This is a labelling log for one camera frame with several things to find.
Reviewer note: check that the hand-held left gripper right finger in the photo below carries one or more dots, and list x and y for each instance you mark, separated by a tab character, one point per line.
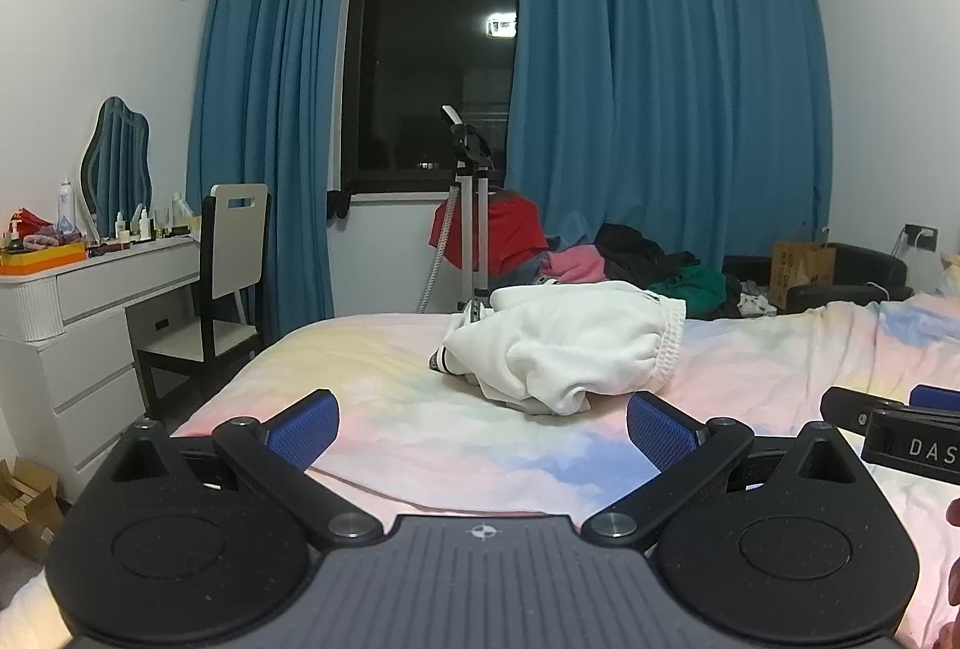
660	431

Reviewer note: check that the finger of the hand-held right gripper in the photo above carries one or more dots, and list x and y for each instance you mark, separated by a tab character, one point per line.
937	398
847	405

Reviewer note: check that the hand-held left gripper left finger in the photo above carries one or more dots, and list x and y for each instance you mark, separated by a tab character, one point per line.
304	428

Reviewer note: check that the person's right hand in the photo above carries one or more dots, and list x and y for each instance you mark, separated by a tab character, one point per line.
955	544

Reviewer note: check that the pale yellow pillow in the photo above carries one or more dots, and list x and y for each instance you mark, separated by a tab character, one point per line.
951	274

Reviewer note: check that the white patterned cloth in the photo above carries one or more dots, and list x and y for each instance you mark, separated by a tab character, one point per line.
754	304

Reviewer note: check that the brown cardboard box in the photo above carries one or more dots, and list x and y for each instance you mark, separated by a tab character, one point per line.
802	274

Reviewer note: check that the black sofa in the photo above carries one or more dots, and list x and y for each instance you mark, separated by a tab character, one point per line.
870	266

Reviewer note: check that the green garment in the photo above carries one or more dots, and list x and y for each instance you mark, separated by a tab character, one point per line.
694	289

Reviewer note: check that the pastel cloud print bed sheet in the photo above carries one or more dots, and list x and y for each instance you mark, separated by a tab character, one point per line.
450	446

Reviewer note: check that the black garment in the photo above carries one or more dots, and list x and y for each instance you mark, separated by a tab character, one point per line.
637	248

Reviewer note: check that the pink garment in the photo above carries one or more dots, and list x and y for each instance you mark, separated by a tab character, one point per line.
574	265

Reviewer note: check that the black and cream chair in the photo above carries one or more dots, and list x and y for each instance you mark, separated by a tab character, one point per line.
232	251

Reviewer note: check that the blue garment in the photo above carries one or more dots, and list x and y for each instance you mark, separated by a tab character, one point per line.
525	270

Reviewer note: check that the white dressing table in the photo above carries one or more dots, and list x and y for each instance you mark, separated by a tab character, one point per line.
82	349

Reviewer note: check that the red garment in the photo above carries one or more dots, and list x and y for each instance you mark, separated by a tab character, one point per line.
514	229

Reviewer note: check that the row of small cosmetic bottles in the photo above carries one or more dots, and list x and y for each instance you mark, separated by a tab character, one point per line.
142	227

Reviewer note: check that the white garment steamer stand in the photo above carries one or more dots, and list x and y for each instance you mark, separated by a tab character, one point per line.
472	221

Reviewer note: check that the narrow blue curtain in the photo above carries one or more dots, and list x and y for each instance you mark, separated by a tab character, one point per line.
262	132

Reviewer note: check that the orange box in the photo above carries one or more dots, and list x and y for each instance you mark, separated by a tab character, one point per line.
45	259

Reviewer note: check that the wavy edged mirror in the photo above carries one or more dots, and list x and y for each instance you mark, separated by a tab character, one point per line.
116	169

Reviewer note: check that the white spray bottle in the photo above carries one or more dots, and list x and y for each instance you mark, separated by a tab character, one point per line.
67	210

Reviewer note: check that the wide blue curtain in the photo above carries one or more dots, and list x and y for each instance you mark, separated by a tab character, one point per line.
660	94

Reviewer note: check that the red pouch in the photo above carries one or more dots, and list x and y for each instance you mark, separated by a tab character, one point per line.
30	220

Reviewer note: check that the dark framed window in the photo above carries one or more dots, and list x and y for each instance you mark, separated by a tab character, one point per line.
427	57

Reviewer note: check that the dark wall socket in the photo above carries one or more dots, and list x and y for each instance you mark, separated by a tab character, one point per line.
921	236

